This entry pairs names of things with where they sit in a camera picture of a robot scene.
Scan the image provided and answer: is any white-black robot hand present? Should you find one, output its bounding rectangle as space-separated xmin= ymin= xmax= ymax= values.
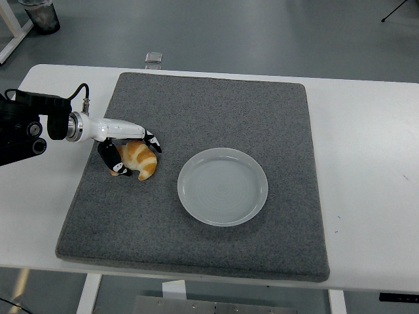
xmin=80 ymin=113 xmax=163 ymax=178

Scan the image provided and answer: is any golden croissant bread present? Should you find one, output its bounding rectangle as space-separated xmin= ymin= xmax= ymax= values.
xmin=109 ymin=140 xmax=158 ymax=181

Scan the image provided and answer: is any pale grey round plate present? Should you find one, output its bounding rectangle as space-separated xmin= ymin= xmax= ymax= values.
xmin=177 ymin=147 xmax=269 ymax=228

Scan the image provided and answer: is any grey metal plate with screws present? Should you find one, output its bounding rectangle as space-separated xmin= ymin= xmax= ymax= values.
xmin=132 ymin=295 xmax=299 ymax=314

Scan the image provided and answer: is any grey felt mat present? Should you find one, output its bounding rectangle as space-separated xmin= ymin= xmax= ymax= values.
xmin=55 ymin=71 xmax=331 ymax=283

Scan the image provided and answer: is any black waste bin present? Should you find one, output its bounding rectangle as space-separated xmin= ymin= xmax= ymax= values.
xmin=18 ymin=0 xmax=62 ymax=35

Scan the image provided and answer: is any white table leg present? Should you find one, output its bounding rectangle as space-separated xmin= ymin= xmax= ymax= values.
xmin=75 ymin=273 xmax=103 ymax=314
xmin=329 ymin=289 xmax=348 ymax=314

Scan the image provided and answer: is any black tripod leg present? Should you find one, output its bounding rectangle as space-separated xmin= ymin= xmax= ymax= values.
xmin=381 ymin=0 xmax=410 ymax=23

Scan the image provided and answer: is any black table control panel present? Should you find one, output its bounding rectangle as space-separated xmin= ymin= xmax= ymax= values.
xmin=379 ymin=292 xmax=419 ymax=304

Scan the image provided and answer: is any white table frame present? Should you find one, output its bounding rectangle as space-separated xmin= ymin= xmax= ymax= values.
xmin=0 ymin=0 xmax=35 ymax=65

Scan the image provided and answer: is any white table bracket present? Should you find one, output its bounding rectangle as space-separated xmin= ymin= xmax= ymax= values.
xmin=162 ymin=280 xmax=187 ymax=300

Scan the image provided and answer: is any thin floor cable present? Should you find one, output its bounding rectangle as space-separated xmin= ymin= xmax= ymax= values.
xmin=0 ymin=296 xmax=27 ymax=314

